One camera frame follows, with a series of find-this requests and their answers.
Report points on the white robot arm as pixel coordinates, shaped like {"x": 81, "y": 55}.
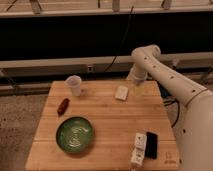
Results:
{"x": 196, "y": 151}

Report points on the white rectangular box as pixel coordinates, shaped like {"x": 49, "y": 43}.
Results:
{"x": 138, "y": 153}

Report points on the black rectangular device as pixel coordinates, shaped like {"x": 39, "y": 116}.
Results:
{"x": 151, "y": 145}

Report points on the clear plastic cup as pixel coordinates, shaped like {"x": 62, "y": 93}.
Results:
{"x": 74, "y": 83}

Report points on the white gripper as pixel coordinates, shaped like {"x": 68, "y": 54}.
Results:
{"x": 137, "y": 76}

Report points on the white sponge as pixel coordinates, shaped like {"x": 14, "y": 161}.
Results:
{"x": 121, "y": 93}

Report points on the brown sausage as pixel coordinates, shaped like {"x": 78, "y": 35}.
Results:
{"x": 63, "y": 106}

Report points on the wooden cutting board table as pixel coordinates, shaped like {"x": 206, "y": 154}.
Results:
{"x": 115, "y": 124}

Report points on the green ceramic bowl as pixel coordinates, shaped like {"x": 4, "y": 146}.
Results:
{"x": 74, "y": 135}

